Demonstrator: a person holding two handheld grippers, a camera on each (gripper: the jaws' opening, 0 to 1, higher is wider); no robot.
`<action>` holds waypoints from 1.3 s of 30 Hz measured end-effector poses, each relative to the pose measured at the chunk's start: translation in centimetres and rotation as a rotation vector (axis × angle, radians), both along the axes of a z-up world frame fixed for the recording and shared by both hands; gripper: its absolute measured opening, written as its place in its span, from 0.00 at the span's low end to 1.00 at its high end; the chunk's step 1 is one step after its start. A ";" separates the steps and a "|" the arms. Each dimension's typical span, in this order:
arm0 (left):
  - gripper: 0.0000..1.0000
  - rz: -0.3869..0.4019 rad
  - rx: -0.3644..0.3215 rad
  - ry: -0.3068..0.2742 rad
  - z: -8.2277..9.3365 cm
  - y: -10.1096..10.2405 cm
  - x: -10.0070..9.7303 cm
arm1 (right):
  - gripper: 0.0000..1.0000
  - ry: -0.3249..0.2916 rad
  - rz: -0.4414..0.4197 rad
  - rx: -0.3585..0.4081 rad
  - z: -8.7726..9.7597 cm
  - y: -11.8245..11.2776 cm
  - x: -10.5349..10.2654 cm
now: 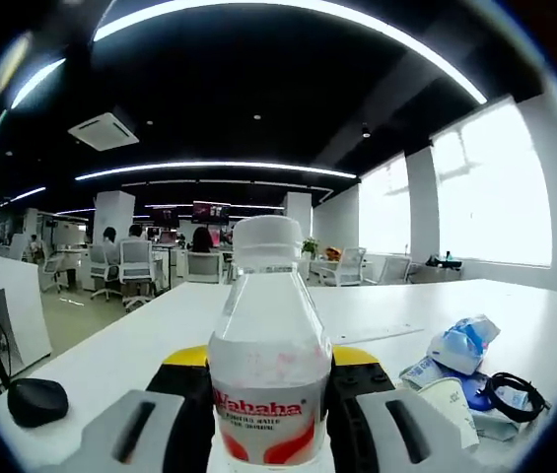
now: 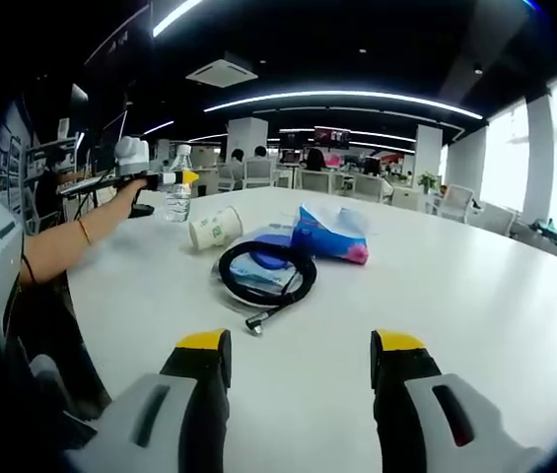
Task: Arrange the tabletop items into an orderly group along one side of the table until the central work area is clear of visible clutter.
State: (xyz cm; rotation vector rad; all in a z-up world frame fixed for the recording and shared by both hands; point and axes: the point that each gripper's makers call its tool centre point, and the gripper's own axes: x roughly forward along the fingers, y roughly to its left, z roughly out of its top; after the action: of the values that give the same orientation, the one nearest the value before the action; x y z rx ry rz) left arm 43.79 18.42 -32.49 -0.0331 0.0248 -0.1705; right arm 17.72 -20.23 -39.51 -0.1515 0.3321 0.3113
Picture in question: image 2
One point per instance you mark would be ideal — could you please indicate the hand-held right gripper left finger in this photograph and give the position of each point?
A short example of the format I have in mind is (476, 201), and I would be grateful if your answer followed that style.
(204, 394)

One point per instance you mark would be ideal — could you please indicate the clear plastic water bottle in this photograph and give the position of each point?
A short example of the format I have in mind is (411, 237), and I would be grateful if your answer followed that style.
(178, 204)

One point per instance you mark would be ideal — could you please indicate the white mesh office chair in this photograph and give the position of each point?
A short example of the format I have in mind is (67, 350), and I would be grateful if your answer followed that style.
(455, 202)

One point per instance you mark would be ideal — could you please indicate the small black object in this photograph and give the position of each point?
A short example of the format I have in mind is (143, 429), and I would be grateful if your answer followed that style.
(141, 212)

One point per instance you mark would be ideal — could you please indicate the person's left hand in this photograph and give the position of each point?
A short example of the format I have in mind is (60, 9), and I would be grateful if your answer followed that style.
(140, 191)

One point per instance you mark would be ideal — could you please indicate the green potted plant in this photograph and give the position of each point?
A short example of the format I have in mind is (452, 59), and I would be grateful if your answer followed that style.
(428, 181)

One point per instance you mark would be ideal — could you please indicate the wet wipes pack blue lid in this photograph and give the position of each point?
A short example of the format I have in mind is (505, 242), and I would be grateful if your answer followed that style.
(270, 256)

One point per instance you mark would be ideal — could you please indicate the ceiling air conditioner vent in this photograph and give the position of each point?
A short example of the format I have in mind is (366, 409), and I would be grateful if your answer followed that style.
(221, 74)

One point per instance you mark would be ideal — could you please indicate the overhead ceiling light strip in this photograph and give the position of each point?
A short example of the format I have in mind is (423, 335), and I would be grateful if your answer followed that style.
(174, 17)

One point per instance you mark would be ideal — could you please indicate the person's black clothing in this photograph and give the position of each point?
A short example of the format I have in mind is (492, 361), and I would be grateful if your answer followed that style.
(51, 335)

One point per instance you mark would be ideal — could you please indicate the blue tissue pack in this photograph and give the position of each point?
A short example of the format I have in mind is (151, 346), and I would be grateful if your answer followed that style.
(329, 236)

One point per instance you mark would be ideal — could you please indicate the long curved ceiling light strip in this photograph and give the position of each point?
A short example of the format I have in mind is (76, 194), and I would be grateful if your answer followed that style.
(347, 94)

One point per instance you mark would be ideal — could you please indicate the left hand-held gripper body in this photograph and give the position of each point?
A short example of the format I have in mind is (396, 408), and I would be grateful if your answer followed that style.
(132, 157)

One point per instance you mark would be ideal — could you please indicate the narrow window with blinds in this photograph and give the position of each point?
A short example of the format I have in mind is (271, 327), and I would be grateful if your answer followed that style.
(505, 157)

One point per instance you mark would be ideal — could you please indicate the white chest-worn device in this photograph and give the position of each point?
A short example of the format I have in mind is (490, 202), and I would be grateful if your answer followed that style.
(4, 276)

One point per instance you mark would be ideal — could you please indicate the red wall screen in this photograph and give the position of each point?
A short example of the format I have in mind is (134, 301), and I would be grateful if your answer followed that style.
(332, 138)

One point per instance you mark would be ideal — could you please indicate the white paper cup green print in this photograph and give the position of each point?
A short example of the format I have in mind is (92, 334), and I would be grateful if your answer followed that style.
(216, 229)

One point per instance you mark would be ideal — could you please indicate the orange wrist band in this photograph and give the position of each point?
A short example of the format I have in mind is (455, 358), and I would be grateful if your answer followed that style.
(85, 231)

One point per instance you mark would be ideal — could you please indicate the teal object on windowsill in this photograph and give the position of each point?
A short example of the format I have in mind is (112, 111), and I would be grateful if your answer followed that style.
(545, 230)

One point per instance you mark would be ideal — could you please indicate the white table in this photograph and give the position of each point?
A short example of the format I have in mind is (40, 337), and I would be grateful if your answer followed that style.
(406, 295)

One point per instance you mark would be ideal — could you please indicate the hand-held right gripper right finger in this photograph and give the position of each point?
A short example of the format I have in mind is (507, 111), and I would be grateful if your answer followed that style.
(396, 409)

